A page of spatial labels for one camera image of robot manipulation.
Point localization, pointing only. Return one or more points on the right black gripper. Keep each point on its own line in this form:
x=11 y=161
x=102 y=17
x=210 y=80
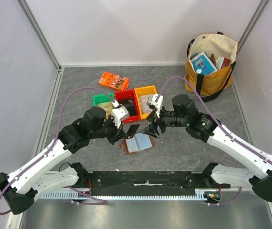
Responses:
x=159 y=122

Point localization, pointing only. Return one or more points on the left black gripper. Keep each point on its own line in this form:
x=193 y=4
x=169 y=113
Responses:
x=117 y=134

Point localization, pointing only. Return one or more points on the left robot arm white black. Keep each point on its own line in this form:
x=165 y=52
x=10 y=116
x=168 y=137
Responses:
x=24 y=186

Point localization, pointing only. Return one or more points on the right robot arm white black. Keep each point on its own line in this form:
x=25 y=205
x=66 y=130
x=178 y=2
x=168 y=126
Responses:
x=257 y=174

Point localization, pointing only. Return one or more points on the white cards in yellow bin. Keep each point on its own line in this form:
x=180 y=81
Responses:
x=143 y=104

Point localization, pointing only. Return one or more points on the gold cards in green bin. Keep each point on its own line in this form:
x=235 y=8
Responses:
x=107 y=107

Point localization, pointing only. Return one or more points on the black cards in red bin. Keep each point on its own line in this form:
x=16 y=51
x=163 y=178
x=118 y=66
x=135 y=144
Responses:
x=128 y=103

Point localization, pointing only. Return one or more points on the green plastic bin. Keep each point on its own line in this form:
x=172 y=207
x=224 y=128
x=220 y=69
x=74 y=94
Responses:
x=101 y=98

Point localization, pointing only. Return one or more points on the yellow plastic bin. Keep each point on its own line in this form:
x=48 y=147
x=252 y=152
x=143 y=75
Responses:
x=144 y=91

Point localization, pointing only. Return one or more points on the red plastic bin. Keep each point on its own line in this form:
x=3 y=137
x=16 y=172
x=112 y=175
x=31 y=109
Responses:
x=129 y=94

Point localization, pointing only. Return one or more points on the orange snack box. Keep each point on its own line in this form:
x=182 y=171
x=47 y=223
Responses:
x=114 y=81

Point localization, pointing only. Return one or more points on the blue white razor box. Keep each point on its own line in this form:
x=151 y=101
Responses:
x=202 y=64

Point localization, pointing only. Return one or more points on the yellow canvas tote bag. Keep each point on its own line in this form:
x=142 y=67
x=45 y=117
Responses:
x=210 y=86

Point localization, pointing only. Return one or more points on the brown item in bag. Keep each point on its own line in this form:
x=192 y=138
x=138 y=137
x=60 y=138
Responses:
x=212 y=58

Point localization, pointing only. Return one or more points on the white red box in bag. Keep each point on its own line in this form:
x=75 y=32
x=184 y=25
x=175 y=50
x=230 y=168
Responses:
x=222 y=62

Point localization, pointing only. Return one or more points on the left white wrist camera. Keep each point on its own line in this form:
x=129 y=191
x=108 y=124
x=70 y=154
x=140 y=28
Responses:
x=119 y=113

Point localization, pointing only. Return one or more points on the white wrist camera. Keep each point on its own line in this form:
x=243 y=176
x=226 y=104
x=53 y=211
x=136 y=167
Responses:
x=119 y=113
x=155 y=102

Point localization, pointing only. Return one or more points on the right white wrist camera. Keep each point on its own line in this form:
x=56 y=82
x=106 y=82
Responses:
x=155 y=102

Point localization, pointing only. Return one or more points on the black mounting base plate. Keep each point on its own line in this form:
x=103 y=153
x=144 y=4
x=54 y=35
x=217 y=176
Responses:
x=103 y=179

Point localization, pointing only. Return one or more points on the grey slotted cable duct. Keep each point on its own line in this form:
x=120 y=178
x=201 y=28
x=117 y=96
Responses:
x=69 y=194

